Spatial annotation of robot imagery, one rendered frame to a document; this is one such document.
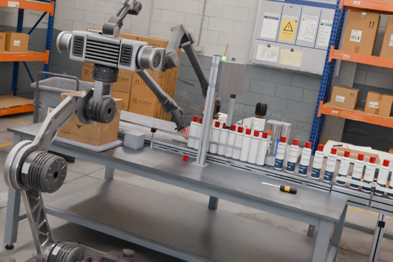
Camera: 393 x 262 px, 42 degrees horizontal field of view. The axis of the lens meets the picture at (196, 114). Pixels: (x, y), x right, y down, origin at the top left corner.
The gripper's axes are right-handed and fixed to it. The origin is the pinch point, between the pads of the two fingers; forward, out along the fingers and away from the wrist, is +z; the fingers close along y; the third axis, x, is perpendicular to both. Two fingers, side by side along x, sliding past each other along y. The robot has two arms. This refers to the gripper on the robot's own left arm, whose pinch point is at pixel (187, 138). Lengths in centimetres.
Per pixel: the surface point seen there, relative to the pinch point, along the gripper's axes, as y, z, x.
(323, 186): -7, 59, -68
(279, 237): 57, 94, -7
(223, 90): -16.6, -15.8, -41.8
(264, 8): 424, -127, -3
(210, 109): -17.3, -9.0, -29.5
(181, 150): -5.5, 5.1, 5.0
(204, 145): -17.5, 9.1, -16.4
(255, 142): -4.1, 20.3, -41.7
